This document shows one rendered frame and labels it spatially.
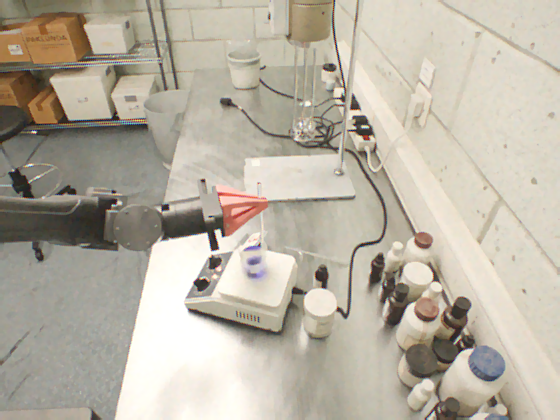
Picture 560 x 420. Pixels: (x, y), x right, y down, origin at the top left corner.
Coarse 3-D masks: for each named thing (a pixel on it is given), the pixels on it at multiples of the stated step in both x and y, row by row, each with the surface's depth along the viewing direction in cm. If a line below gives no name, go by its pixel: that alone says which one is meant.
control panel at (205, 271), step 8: (216, 256) 77; (224, 256) 75; (224, 264) 73; (200, 272) 75; (208, 272) 74; (216, 272) 72; (216, 280) 70; (192, 288) 72; (208, 288) 69; (192, 296) 70; (200, 296) 69; (208, 296) 67
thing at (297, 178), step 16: (256, 160) 109; (272, 160) 109; (288, 160) 109; (304, 160) 109; (320, 160) 109; (336, 160) 109; (256, 176) 103; (272, 176) 103; (288, 176) 103; (304, 176) 103; (320, 176) 103; (336, 176) 103; (256, 192) 98; (272, 192) 98; (288, 192) 98; (304, 192) 98; (320, 192) 98; (336, 192) 98; (352, 192) 98
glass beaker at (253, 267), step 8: (240, 240) 65; (248, 240) 66; (256, 240) 66; (264, 240) 65; (240, 248) 66; (264, 248) 66; (240, 256) 64; (248, 256) 62; (256, 256) 62; (264, 256) 64; (240, 264) 66; (248, 264) 64; (256, 264) 64; (264, 264) 65; (248, 272) 65; (256, 272) 65; (264, 272) 67; (248, 280) 67; (256, 280) 67
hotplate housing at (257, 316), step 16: (224, 272) 71; (288, 288) 68; (192, 304) 70; (208, 304) 68; (224, 304) 66; (240, 304) 65; (288, 304) 70; (240, 320) 68; (256, 320) 67; (272, 320) 65
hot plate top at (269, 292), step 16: (272, 256) 71; (288, 256) 71; (240, 272) 68; (272, 272) 68; (288, 272) 68; (224, 288) 66; (240, 288) 66; (256, 288) 66; (272, 288) 66; (256, 304) 64; (272, 304) 63
